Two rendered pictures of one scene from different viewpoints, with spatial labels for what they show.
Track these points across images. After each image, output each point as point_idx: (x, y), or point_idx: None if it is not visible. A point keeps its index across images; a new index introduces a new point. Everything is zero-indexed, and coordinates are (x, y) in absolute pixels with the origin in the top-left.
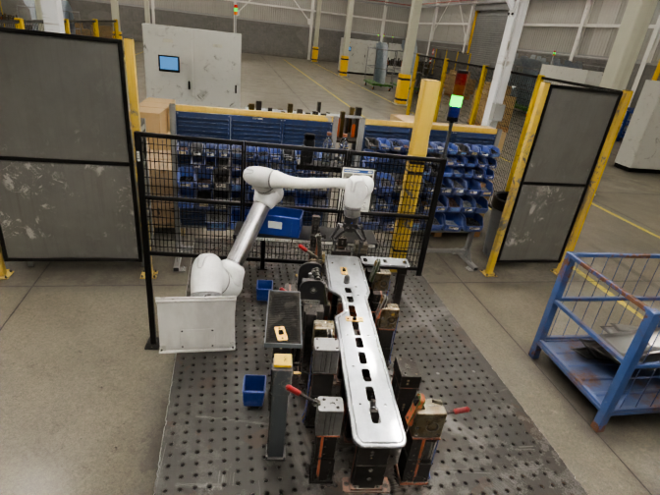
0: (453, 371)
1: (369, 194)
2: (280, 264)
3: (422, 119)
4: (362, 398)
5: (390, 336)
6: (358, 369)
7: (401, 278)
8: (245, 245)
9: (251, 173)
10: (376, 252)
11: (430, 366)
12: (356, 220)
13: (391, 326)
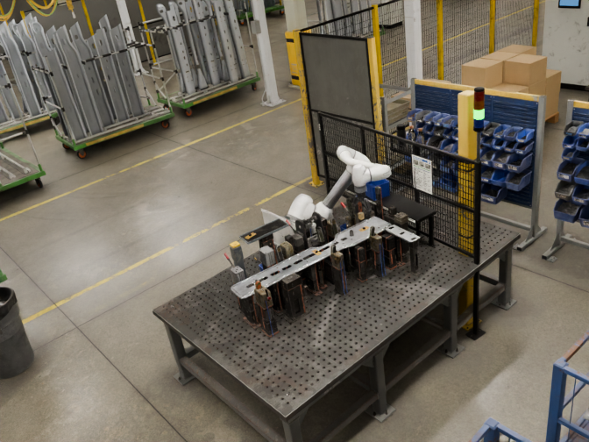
0: (369, 317)
1: (430, 180)
2: None
3: (460, 124)
4: (258, 278)
5: (338, 274)
6: (276, 270)
7: (411, 251)
8: (331, 195)
9: (337, 150)
10: (443, 231)
11: (362, 308)
12: (359, 195)
13: (337, 267)
